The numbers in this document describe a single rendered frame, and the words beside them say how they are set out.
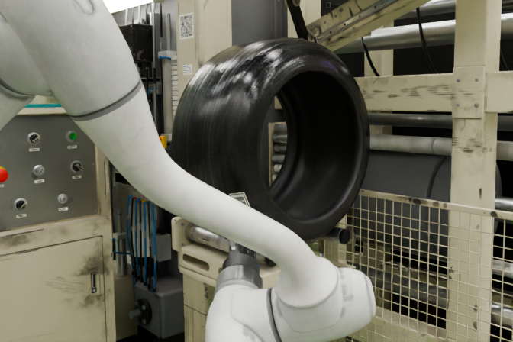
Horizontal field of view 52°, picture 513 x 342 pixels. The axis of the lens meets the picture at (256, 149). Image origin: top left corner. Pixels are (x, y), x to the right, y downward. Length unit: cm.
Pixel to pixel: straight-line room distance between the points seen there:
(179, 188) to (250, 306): 27
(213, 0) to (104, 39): 103
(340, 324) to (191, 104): 69
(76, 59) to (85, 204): 126
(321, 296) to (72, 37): 51
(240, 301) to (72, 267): 99
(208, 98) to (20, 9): 72
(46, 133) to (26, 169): 13
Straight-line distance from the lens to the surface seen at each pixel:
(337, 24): 173
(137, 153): 69
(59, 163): 180
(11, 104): 74
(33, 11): 63
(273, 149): 195
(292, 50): 133
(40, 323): 184
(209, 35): 162
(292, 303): 85
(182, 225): 156
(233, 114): 121
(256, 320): 89
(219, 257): 146
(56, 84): 65
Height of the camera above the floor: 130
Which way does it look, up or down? 6 degrees down
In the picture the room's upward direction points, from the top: 1 degrees counter-clockwise
